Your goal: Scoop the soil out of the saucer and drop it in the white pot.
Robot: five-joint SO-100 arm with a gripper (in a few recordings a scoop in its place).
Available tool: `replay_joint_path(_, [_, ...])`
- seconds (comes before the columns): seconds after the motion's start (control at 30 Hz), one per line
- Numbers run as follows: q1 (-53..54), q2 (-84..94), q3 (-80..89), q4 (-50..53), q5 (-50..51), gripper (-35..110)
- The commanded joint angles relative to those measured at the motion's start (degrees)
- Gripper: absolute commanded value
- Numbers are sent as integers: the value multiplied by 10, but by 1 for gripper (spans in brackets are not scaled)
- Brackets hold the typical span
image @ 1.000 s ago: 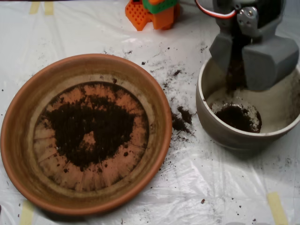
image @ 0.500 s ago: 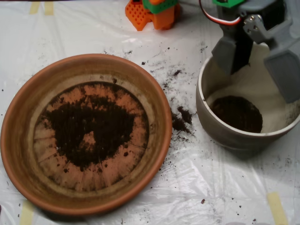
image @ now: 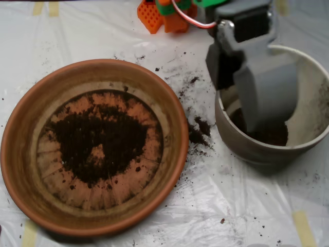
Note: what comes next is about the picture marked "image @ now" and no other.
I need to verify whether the dark soil heap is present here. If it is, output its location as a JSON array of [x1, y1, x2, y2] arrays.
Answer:
[[228, 108, 289, 147]]

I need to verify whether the dark soil pile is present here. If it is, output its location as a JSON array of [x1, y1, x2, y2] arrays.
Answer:
[[47, 104, 148, 188]]

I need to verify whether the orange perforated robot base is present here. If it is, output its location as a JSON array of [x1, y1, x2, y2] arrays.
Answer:
[[137, 0, 198, 34]]

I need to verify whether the white plant pot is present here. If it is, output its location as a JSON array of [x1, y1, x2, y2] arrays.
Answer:
[[214, 45, 329, 166]]

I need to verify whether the spilled soil clump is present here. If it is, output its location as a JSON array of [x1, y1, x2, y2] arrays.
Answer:
[[189, 116, 213, 147]]

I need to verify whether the terracotta plant saucer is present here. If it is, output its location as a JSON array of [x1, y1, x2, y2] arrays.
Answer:
[[0, 58, 190, 237]]

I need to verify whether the beige masking tape strip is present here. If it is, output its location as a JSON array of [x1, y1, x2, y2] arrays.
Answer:
[[277, 0, 289, 16], [292, 210, 317, 247], [21, 220, 39, 247], [32, 2, 45, 16], [48, 2, 60, 17]]

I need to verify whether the clear plastic cover sheet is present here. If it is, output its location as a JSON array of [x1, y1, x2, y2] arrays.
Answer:
[[0, 0, 329, 247]]

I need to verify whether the red and white servo cable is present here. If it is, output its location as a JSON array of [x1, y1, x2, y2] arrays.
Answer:
[[171, 0, 220, 29]]

